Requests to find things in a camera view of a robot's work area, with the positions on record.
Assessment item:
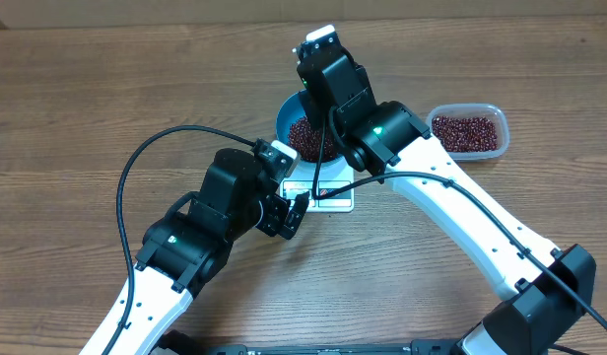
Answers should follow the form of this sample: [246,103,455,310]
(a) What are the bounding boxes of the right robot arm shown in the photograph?
[294,37,596,354]

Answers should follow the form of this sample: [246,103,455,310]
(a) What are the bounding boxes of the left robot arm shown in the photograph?
[82,141,309,354]

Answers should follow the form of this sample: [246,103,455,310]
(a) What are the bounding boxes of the white kitchen scale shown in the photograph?
[278,158,355,213]

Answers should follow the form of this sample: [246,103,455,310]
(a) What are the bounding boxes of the red beans in bowl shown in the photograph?
[287,116,339,163]

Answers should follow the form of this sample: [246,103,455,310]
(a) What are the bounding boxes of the clear plastic container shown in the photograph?
[427,103,510,162]

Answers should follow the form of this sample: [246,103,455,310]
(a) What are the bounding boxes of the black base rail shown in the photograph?
[151,330,460,355]

